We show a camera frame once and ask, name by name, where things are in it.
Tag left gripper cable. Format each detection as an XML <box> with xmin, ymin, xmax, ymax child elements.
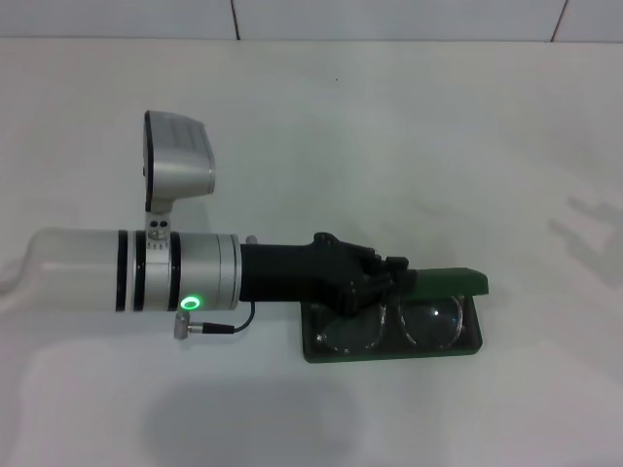
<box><xmin>172</xmin><ymin>300</ymin><xmax>258</xmax><ymax>341</ymax></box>

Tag clear white glasses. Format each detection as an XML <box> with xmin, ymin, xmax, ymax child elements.
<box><xmin>315</xmin><ymin>293</ymin><xmax>466</xmax><ymax>355</ymax></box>

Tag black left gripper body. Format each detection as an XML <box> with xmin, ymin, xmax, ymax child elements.
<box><xmin>238</xmin><ymin>232</ymin><xmax>386</xmax><ymax>318</ymax></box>

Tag green glasses case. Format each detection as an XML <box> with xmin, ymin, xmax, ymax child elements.
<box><xmin>300</xmin><ymin>266</ymin><xmax>490</xmax><ymax>364</ymax></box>

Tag left wrist camera unit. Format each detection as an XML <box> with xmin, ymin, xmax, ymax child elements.
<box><xmin>141</xmin><ymin>110</ymin><xmax>219</xmax><ymax>242</ymax></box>

